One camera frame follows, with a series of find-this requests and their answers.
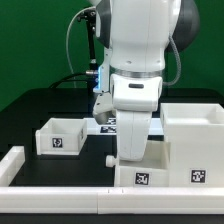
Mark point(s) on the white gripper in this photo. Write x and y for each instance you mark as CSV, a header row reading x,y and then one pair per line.
x,y
134,100

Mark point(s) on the white drawer cabinet housing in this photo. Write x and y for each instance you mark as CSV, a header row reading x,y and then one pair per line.
x,y
195,133

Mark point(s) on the white drawer box with tag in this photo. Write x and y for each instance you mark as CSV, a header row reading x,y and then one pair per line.
x,y
151,171

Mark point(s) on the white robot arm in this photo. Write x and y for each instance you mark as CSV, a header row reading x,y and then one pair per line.
x,y
135,35

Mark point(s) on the white drawer box left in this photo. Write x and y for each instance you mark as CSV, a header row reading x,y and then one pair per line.
x,y
60,136

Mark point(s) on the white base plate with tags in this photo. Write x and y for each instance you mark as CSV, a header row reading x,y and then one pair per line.
x,y
93,128

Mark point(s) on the black camera on stand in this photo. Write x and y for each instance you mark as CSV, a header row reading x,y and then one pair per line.
x,y
89,16

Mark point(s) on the white front fence rail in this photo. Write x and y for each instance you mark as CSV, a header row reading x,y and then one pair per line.
x,y
72,200

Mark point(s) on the white fence rail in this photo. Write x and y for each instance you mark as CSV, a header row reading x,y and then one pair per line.
x,y
72,200
11,164

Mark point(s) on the white left fence rail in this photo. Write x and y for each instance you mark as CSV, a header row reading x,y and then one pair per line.
x,y
11,164

